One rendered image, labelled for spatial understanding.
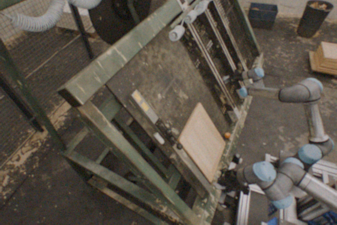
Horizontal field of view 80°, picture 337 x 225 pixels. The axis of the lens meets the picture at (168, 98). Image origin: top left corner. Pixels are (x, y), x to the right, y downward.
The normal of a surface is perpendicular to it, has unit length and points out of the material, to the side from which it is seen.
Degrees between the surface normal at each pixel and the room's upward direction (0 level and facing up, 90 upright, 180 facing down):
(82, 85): 55
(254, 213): 0
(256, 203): 0
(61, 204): 0
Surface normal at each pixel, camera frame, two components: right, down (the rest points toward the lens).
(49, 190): -0.02, -0.68
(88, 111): 0.72, -0.12
